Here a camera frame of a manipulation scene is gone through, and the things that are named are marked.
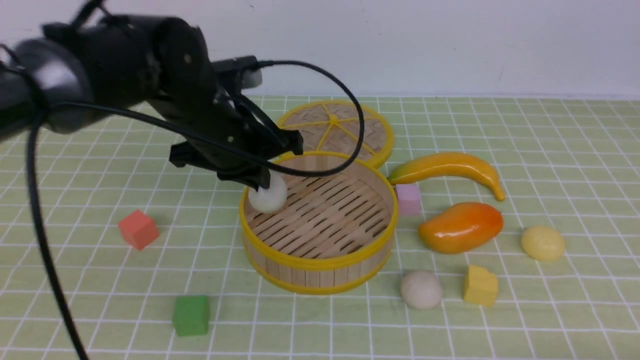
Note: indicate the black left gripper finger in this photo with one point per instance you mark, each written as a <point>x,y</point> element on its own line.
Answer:
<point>253,177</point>

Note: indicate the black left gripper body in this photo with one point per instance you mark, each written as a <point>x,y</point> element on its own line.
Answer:
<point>194,109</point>

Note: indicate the white bun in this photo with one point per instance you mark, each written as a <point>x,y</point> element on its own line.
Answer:
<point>271,199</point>
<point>421,290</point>

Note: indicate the pale yellow bun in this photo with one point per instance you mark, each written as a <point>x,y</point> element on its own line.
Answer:
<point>543,243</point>

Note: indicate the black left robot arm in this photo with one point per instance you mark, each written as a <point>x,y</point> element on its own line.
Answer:
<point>163,61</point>

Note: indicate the woven bamboo steamer lid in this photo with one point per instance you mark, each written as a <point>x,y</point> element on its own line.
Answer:
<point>333,126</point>

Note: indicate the bamboo steamer tray yellow rim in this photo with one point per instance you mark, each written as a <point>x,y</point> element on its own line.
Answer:
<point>332,235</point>

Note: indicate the red wooden cube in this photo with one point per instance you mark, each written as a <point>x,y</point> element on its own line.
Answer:
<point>138,229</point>

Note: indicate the pink wooden cube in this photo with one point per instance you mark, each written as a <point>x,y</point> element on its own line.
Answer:
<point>409,199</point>

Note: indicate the green wooden cube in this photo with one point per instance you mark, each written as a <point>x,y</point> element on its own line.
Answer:
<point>191,315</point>

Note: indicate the yellow plastic banana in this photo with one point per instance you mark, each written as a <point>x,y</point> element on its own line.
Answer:
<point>452,164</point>

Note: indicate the orange plastic mango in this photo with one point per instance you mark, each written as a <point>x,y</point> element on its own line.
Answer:
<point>461,228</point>

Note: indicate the yellow wooden block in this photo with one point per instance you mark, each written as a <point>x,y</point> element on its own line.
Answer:
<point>480,286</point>

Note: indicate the green checkered tablecloth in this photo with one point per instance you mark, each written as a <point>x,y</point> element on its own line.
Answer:
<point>571,165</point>

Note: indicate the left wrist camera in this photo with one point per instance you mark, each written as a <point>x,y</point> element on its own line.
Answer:
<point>238,73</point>

